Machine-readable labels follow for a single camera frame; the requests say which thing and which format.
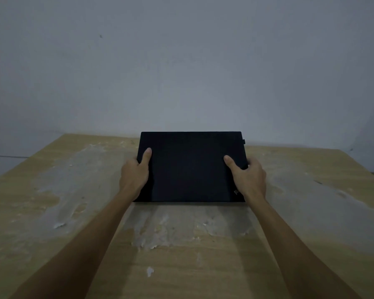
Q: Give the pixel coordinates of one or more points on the person's right hand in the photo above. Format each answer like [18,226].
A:
[248,180]

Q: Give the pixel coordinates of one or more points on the person's left hand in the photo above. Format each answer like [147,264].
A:
[133,176]

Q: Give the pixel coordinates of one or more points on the person's right thumb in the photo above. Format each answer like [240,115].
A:
[231,165]

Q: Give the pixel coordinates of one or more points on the person's left thumb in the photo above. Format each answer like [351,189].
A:
[146,158]

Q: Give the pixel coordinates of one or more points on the black laptop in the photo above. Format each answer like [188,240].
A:
[188,168]

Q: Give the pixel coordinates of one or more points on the person's right forearm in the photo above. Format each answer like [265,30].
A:
[296,249]

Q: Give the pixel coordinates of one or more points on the person's left forearm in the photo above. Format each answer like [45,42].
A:
[81,245]

